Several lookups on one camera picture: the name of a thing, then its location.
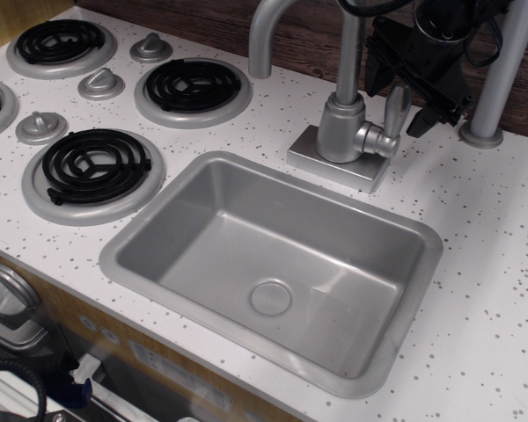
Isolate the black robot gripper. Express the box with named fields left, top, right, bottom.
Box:
left=364, top=12, right=472, bottom=137

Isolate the silver faucet lever handle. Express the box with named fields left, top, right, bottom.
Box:
left=355, top=81, right=412, bottom=158

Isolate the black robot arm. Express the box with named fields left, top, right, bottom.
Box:
left=364, top=1, right=510, bottom=138

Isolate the grey vertical support pole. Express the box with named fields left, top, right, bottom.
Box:
left=458, top=0, right=528, bottom=149

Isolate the silver toy faucet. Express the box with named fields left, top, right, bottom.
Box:
left=248, top=1, right=390, bottom=193

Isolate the grey toy sink basin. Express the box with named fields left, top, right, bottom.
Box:
left=99, top=151, right=444, bottom=398

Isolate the back right stove burner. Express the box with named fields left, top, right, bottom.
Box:
left=134, top=58, right=252, bottom=129

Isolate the grey stove knob top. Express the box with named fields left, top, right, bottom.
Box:
left=129, top=33, right=173, bottom=63

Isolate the grey stove knob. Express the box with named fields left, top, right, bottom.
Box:
left=129, top=33, right=173, bottom=63
left=15, top=112, right=68, bottom=145
left=77, top=68, right=125, bottom=101

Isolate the grey stove knob middle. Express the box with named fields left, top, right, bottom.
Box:
left=77, top=68, right=125, bottom=101

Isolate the front right stove burner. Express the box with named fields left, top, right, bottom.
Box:
left=21, top=128, right=165, bottom=227

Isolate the back left stove burner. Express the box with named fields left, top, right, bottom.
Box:
left=6, top=19, right=117, bottom=80

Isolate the grey stove knob lower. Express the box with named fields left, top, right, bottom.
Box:
left=15, top=112, right=68, bottom=145

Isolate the grey round oven dial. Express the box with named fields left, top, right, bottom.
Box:
left=0, top=264, right=40, bottom=329

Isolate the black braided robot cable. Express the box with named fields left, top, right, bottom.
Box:
left=337, top=0, right=413, bottom=18

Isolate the thin black wire loop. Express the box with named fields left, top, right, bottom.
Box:
left=464, top=19, right=502, bottom=68

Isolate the black cable lower left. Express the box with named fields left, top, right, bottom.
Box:
left=0, top=356, right=49, bottom=422

